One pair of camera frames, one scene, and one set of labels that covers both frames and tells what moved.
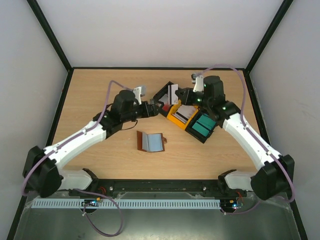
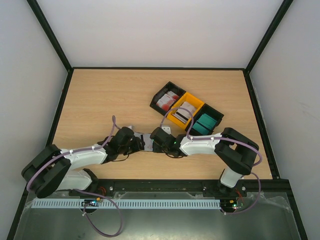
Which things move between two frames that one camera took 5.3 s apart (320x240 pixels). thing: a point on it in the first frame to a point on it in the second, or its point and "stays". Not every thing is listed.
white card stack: [184, 112] stays
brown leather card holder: [150, 142] stays
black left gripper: [152, 107] to [137, 146]
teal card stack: [204, 124] stays
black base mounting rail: [103, 187] stays
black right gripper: [184, 95] to [155, 144]
